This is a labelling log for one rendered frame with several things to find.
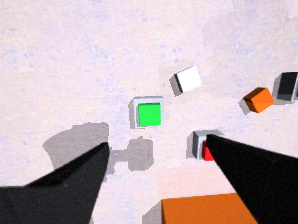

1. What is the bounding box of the red button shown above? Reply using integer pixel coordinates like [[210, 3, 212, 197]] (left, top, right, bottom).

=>
[[192, 130, 225, 161]]

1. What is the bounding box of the yellow button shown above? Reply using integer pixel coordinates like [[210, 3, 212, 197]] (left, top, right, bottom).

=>
[[277, 72, 298, 101]]

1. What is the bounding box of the green button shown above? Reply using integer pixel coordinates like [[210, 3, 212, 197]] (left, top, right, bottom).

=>
[[133, 96, 165, 128]]

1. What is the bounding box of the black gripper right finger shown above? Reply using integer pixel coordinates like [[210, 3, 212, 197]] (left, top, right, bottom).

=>
[[206, 134, 298, 224]]

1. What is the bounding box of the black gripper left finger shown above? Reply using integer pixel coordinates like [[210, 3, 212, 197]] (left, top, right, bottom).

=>
[[0, 142, 110, 224]]

